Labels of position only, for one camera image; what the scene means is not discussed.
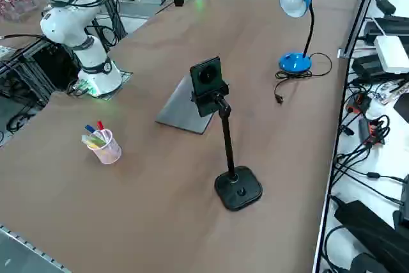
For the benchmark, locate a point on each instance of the blue desk lamp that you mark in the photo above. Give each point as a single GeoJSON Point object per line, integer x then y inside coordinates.
{"type": "Point", "coordinates": [295, 62]}

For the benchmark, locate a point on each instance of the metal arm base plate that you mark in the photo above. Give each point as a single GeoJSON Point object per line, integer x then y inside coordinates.
{"type": "Point", "coordinates": [128, 74]}

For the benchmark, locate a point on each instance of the small black power adapter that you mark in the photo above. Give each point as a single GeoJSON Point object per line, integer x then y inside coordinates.
{"type": "Point", "coordinates": [386, 6]}

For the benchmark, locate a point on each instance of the grey closed laptop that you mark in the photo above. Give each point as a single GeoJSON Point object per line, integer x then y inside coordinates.
{"type": "Point", "coordinates": [179, 106]}

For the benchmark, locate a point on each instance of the green highlighter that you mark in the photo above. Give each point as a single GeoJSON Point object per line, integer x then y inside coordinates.
{"type": "Point", "coordinates": [94, 140]}

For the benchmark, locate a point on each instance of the white rectangular box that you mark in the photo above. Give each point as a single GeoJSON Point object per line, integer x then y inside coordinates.
{"type": "Point", "coordinates": [391, 54]}

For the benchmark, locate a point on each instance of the printed packet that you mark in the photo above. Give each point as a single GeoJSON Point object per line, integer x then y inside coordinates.
{"type": "Point", "coordinates": [394, 90]}

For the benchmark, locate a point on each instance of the orange black adapter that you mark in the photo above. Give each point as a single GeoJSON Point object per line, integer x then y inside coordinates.
{"type": "Point", "coordinates": [374, 132]}

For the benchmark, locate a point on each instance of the pink mesh pen cup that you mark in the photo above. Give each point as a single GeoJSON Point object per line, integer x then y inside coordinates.
{"type": "Point", "coordinates": [108, 154]}

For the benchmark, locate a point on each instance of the yellow highlighter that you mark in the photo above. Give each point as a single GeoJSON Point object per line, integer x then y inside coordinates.
{"type": "Point", "coordinates": [93, 146]}

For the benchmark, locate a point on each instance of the dark smartphone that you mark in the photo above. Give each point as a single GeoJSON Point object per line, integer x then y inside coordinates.
{"type": "Point", "coordinates": [207, 74]}

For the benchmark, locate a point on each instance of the blue capped marker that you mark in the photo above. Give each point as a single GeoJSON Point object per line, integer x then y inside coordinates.
{"type": "Point", "coordinates": [89, 128]}

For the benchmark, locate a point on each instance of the aluminium frame post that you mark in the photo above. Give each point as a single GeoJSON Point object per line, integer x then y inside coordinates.
{"type": "Point", "coordinates": [361, 7]}

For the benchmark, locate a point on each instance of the red capped marker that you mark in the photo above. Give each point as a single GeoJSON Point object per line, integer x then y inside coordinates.
{"type": "Point", "coordinates": [100, 125]}

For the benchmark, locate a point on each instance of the black desktop phone stand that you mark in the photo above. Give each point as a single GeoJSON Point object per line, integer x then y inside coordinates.
{"type": "Point", "coordinates": [227, 138]}

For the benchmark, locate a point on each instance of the red black connector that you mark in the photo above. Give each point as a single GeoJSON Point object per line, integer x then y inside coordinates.
{"type": "Point", "coordinates": [359, 103]}

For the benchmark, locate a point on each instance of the perforated metal rail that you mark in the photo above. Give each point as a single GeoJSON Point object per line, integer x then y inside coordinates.
{"type": "Point", "coordinates": [32, 247]}

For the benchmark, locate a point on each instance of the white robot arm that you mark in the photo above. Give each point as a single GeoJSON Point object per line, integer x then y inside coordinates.
{"type": "Point", "coordinates": [60, 23]}

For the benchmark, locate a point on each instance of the black aluminium frame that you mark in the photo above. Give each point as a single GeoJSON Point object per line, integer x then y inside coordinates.
{"type": "Point", "coordinates": [44, 65]}

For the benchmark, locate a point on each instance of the black power brick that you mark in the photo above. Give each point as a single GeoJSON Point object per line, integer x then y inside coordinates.
{"type": "Point", "coordinates": [367, 66]}

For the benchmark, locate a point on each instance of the black flat device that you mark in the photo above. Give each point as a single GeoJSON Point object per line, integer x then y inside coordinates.
{"type": "Point", "coordinates": [393, 25]}

